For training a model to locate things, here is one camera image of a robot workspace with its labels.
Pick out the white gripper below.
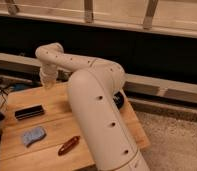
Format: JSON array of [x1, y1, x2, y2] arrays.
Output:
[[39, 72, 58, 89]]

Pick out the black rectangular case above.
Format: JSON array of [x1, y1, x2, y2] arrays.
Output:
[[15, 105, 45, 120]]

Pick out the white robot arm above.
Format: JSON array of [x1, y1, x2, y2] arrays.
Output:
[[35, 43, 150, 171]]

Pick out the blue sponge cloth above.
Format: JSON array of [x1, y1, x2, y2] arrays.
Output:
[[21, 126, 46, 147]]

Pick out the black round bowl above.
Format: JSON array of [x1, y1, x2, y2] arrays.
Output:
[[113, 92, 124, 109]]

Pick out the red-brown pocket knife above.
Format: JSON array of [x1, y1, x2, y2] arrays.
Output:
[[58, 136, 80, 156]]

